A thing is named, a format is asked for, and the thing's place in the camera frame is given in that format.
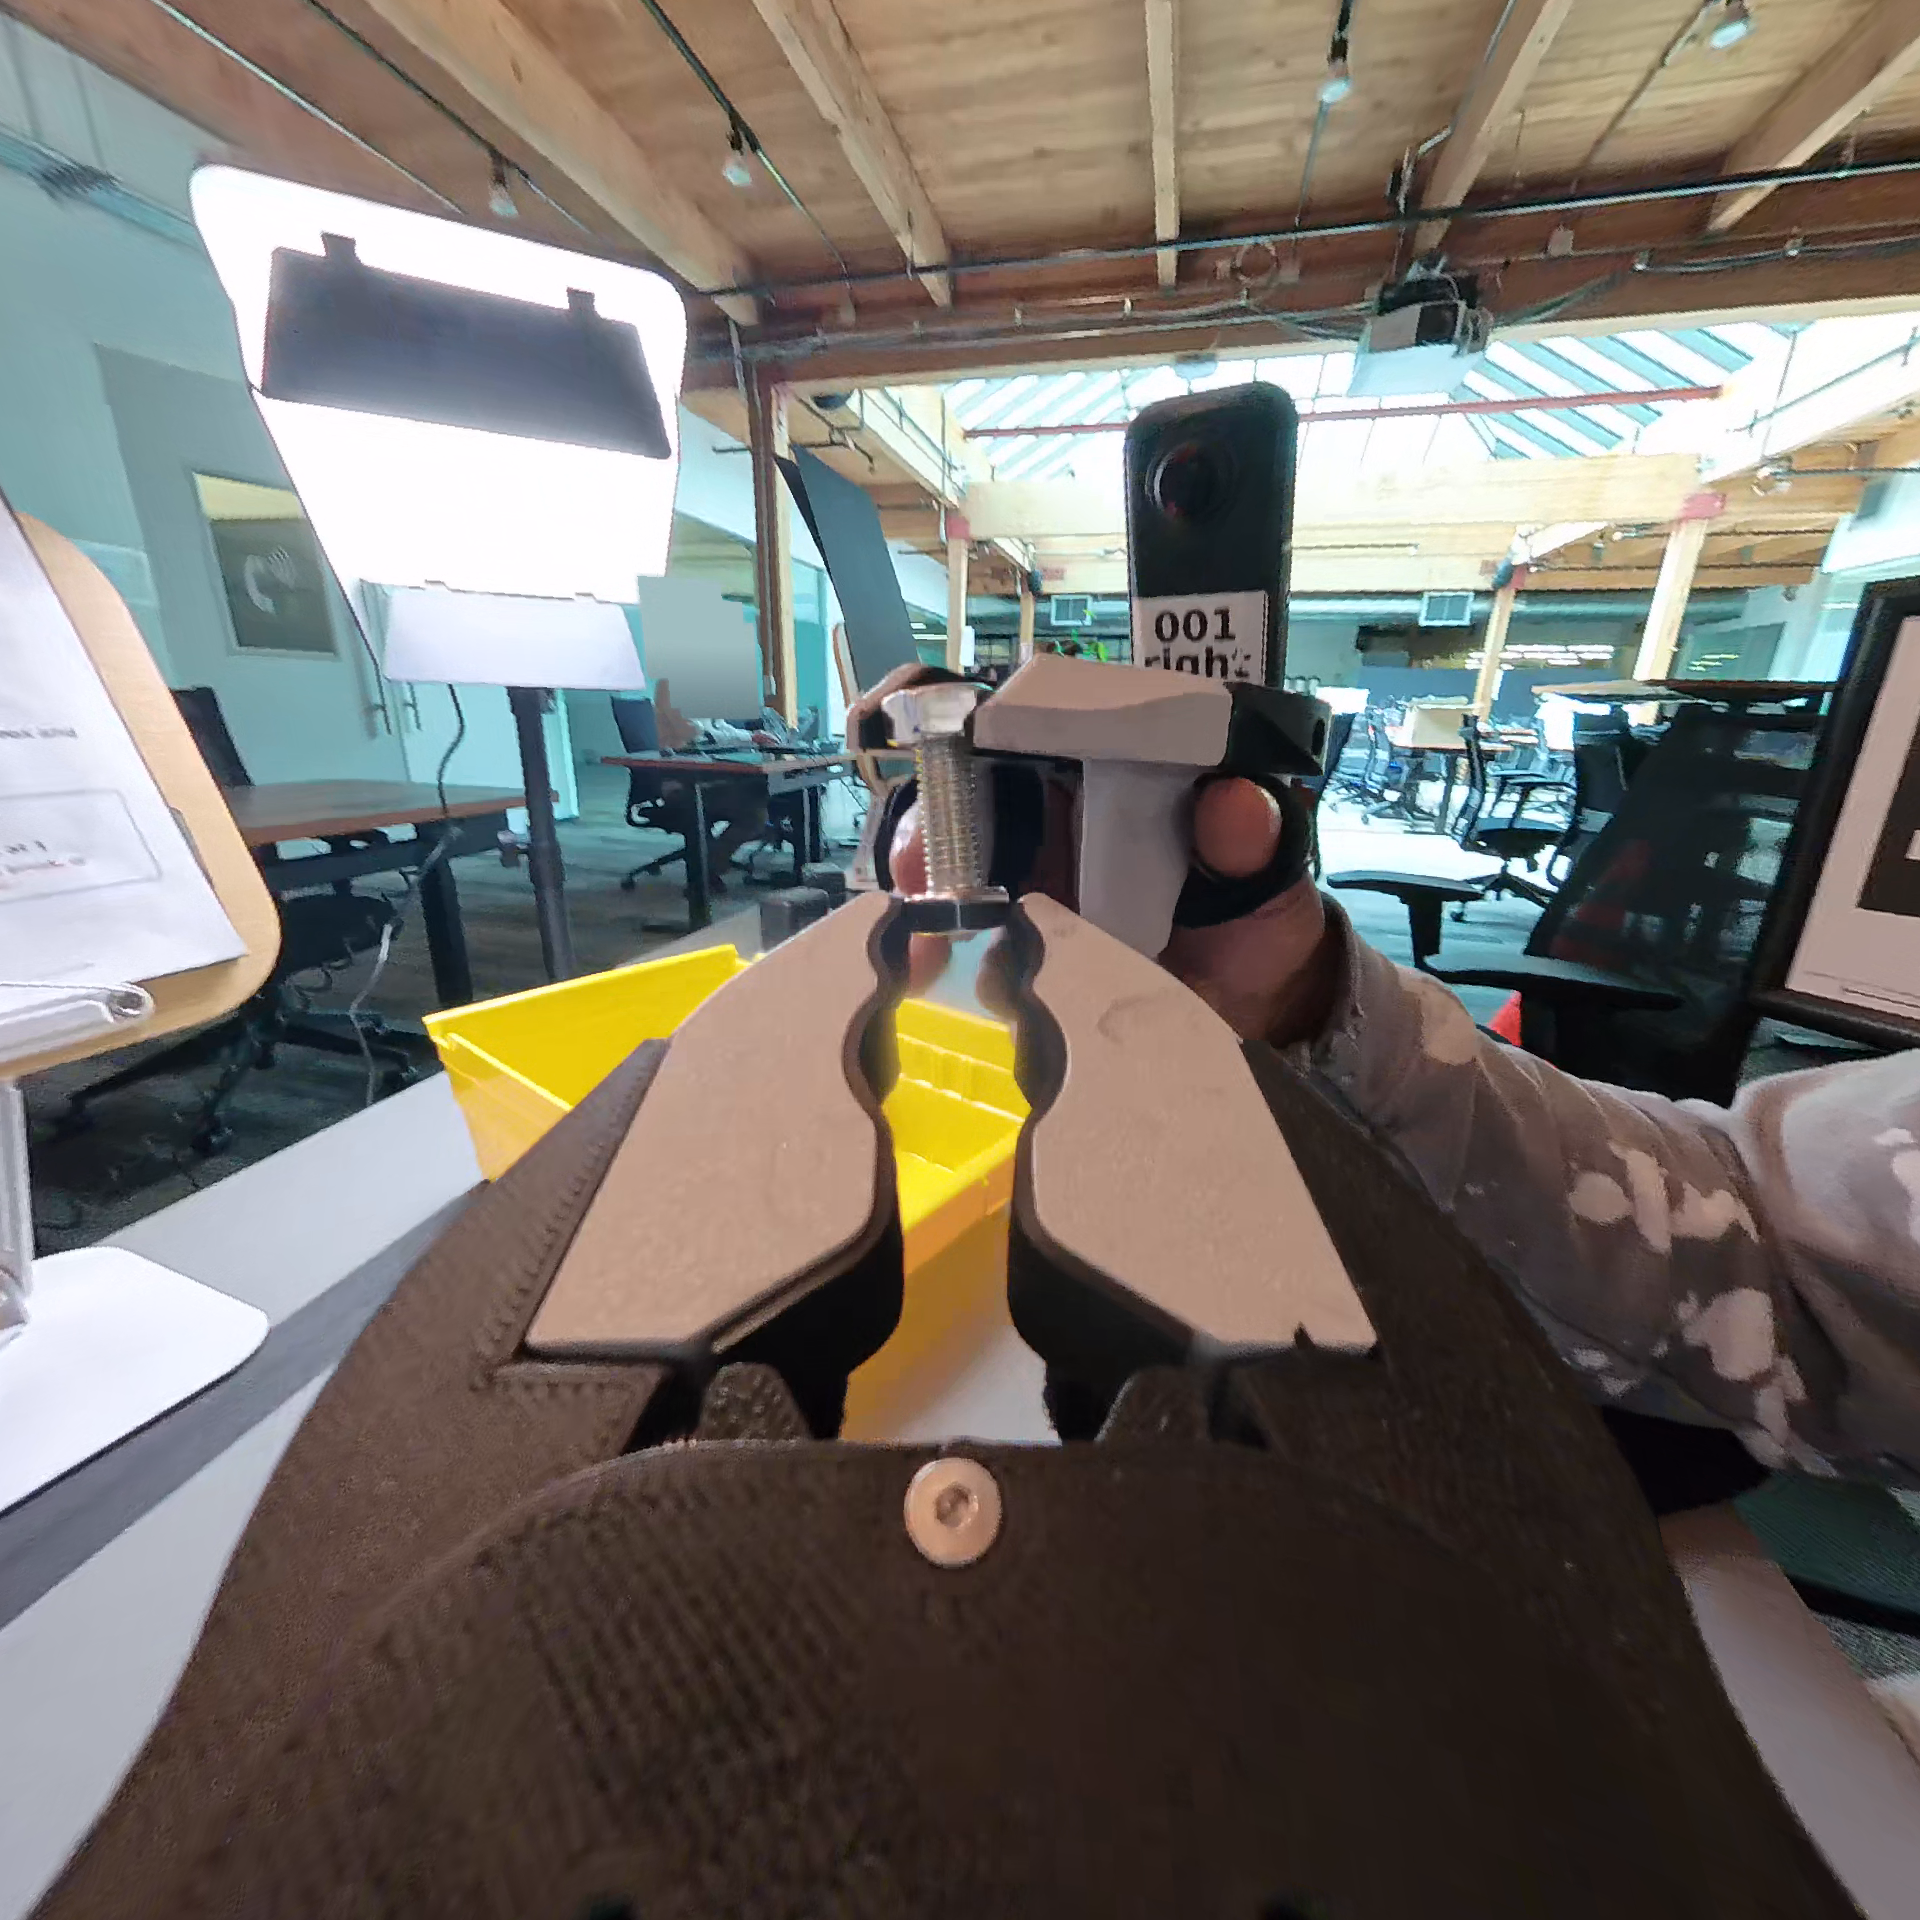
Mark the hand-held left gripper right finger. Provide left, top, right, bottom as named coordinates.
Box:
left=1008, top=894, right=1382, bottom=1428

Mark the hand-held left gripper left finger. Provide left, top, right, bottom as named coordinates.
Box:
left=524, top=894, right=912, bottom=1428

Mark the silver hex bolt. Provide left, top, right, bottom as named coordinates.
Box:
left=877, top=685, right=979, bottom=897

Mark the yellow storage bin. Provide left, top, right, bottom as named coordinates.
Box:
left=423, top=943, right=1033, bottom=1446

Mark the person's right forearm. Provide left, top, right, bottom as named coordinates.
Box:
left=1290, top=900, right=1920, bottom=1479

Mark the person's right hand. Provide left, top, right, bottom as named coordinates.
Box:
left=883, top=763, right=1339, bottom=1051

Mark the office desk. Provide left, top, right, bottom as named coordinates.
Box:
left=224, top=776, right=559, bottom=1010
left=600, top=744, right=876, bottom=932

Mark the black panel wooden stand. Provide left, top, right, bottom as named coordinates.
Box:
left=775, top=446, right=924, bottom=707

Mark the ceiling projector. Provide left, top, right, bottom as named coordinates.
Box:
left=1345, top=265, right=1489, bottom=399

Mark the black light stand pole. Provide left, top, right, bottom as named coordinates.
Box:
left=509, top=685, right=579, bottom=983

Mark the bright studio light panel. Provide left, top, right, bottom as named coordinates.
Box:
left=186, top=161, right=691, bottom=691

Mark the black office chair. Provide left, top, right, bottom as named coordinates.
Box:
left=1325, top=703, right=1802, bottom=1104

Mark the beige panel stand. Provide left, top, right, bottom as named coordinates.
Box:
left=0, top=494, right=283, bottom=1344

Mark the white stand base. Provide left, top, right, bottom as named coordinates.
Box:
left=0, top=1243, right=272, bottom=1510

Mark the grey phone sign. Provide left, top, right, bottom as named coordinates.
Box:
left=191, top=472, right=341, bottom=657

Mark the printed instruction sheet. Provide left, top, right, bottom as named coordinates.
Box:
left=0, top=501, right=249, bottom=991

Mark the framed marker poster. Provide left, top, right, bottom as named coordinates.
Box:
left=1744, top=575, right=1920, bottom=1051

